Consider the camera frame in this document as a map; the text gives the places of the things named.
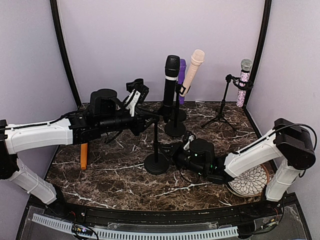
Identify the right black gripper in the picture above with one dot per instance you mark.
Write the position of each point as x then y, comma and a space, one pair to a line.
171, 158

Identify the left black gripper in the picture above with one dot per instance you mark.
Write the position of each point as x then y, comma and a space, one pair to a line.
140, 126

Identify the black stand of beige microphone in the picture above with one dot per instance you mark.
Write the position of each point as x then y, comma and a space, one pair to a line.
175, 128

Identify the black microphone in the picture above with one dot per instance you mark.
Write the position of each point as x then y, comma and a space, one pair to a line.
172, 69

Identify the orange microphone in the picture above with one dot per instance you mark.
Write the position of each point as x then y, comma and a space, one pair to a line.
83, 156

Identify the beige pink microphone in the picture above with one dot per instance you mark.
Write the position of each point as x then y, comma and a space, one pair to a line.
197, 58

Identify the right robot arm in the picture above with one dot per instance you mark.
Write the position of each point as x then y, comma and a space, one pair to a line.
292, 142

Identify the black stand of purple microphone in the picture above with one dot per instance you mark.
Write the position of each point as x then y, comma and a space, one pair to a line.
181, 116

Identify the purple microphone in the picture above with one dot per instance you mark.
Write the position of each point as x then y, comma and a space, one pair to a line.
181, 77

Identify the black tripod mic stand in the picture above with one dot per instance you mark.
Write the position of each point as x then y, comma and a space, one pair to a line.
220, 117

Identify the glitter silver microphone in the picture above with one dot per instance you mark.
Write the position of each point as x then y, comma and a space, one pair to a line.
246, 65

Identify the flower pattern plate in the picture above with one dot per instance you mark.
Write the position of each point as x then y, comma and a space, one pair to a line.
250, 183

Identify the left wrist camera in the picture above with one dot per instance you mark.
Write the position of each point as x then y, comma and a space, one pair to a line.
137, 96

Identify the black front rail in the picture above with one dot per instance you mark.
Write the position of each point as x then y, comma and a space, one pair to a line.
233, 215

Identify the left black frame post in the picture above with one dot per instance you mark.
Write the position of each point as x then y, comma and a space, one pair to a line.
63, 51

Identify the black frame post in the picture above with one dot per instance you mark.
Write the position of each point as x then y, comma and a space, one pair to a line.
261, 40
63, 51

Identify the right black frame post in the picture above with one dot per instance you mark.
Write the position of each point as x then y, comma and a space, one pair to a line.
261, 40

